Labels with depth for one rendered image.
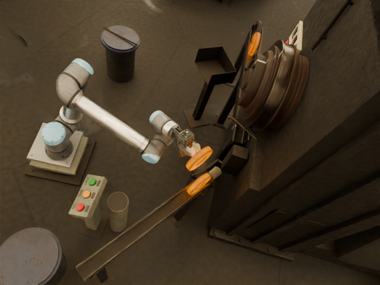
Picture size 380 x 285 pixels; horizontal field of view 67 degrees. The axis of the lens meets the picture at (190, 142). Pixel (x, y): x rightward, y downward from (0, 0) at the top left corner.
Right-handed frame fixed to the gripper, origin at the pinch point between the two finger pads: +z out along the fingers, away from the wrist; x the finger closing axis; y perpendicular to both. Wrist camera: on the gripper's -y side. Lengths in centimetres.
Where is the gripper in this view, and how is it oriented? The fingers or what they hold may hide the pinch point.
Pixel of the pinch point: (200, 156)
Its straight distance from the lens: 145.0
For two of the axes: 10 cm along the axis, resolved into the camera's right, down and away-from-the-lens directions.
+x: 7.3, -4.8, 4.8
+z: 6.8, 5.6, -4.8
